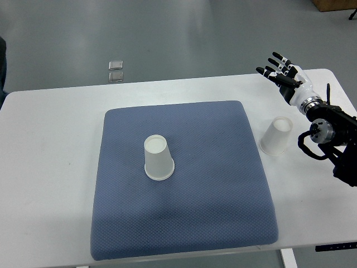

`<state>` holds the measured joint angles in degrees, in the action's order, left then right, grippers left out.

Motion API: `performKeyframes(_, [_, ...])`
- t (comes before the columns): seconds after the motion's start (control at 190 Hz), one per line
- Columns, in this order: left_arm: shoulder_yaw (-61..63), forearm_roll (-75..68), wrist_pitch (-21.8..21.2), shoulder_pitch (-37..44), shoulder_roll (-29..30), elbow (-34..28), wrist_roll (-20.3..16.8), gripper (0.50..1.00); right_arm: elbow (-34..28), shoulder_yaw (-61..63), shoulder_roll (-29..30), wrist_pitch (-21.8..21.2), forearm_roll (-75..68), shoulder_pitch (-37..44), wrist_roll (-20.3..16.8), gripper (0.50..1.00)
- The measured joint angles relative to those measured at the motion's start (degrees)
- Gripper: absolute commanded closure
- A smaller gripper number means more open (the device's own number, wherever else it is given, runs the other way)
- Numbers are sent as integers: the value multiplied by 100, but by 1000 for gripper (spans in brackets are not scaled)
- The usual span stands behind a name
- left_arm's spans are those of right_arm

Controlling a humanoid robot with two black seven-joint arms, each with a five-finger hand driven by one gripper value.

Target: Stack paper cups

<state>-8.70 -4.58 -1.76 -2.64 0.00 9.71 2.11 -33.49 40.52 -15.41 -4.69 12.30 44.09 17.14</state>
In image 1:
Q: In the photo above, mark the dark object at left edge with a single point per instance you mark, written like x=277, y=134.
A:
x=3, y=47

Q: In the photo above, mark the white table leg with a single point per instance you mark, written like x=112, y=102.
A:
x=288, y=258

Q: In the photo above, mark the black tripod leg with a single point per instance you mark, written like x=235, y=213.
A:
x=352, y=15

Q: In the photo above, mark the metal floor plate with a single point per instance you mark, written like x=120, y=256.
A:
x=115, y=65
x=116, y=76

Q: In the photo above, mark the lower metal floor plate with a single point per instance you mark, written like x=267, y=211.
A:
x=116, y=76

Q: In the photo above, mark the brown cardboard box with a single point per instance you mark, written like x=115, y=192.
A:
x=334, y=5

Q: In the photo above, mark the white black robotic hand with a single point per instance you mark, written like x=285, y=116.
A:
x=294, y=85

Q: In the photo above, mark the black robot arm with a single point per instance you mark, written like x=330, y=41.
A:
x=334, y=131

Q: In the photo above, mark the upper metal floor plate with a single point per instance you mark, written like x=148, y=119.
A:
x=115, y=65

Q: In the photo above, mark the blue textured cushion mat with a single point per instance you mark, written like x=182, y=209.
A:
x=217, y=197

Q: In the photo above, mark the black table control panel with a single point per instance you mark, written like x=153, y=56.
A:
x=336, y=247

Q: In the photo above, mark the white paper cup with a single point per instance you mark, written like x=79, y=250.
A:
x=158, y=163
x=274, y=141

